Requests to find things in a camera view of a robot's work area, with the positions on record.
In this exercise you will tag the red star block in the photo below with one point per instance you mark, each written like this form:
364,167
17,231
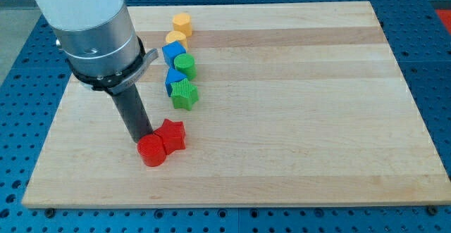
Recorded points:
173,135

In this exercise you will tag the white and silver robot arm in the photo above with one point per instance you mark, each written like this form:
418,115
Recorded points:
100,42

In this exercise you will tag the green star block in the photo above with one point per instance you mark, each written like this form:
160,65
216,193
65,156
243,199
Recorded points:
184,94

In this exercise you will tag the green cylinder block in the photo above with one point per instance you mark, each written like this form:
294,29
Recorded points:
185,63

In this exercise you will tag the blue triangular block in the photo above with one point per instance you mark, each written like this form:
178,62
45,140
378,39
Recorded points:
172,76

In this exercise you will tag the light wooden board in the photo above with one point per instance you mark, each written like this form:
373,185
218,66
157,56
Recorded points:
299,105

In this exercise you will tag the blue cube block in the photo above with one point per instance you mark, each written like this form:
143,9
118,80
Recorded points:
171,51

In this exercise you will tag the red cylinder block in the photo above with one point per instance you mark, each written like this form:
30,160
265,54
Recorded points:
151,150

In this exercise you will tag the yellow half-round block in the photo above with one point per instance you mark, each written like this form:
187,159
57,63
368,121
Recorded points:
177,36

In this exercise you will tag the yellow cylinder block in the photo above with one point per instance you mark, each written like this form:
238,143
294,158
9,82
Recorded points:
182,23

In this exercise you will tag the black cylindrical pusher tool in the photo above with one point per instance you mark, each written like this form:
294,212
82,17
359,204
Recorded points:
134,116

